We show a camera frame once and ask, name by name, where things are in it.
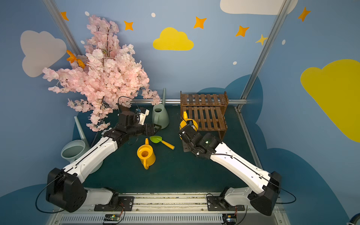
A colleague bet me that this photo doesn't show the pink blossom artificial tree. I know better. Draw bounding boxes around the pink blossom artificial tree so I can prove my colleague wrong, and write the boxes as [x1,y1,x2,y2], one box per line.
[43,15,160,132]

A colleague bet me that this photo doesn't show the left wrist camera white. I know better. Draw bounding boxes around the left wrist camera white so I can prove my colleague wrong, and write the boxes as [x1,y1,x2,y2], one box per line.
[138,107,150,125]

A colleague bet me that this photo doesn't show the green trowel yellow handle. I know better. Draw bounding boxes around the green trowel yellow handle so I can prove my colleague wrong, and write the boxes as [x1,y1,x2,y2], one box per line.
[150,136,175,150]

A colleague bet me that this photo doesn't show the brown wooden slatted shelf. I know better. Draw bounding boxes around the brown wooden slatted shelf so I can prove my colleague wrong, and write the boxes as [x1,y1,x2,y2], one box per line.
[181,92,229,140]

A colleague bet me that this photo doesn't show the yellow watering can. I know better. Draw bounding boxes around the yellow watering can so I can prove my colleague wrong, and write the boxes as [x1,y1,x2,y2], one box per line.
[137,138,156,170]
[179,111,198,136]

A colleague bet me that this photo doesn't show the aluminium back frame rail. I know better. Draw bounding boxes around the aluminium back frame rail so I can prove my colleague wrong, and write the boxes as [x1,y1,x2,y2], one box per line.
[131,98,247,105]

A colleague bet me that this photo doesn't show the large mint green watering can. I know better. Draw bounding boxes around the large mint green watering can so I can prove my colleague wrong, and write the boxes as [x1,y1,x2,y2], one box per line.
[61,116,90,163]

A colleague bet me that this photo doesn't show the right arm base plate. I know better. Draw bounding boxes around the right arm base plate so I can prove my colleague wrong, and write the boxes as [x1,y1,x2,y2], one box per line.
[206,193,246,212]

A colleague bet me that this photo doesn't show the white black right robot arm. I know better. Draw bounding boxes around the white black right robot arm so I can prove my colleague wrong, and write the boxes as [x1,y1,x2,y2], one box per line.
[179,122,282,216]

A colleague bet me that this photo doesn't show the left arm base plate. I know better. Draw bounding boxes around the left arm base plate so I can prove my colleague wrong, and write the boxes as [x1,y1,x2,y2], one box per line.
[94,196,134,212]

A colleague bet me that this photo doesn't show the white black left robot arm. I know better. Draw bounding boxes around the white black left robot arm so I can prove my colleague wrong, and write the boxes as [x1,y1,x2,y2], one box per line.
[45,107,156,212]

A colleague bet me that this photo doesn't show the aluminium right floor rail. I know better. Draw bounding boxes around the aluminium right floor rail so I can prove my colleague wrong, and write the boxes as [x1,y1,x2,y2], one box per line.
[235,108,263,169]

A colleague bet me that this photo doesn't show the small mint green watering can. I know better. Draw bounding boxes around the small mint green watering can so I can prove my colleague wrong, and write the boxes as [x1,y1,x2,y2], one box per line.
[152,88,169,129]

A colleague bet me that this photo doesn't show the aluminium front frame rail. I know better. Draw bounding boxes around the aluminium front frame rail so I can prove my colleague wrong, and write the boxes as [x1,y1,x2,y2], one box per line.
[47,192,290,225]

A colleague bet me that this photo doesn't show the aluminium frame rail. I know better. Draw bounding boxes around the aluminium frame rail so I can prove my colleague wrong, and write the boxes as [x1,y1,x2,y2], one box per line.
[131,98,247,105]
[47,192,290,225]

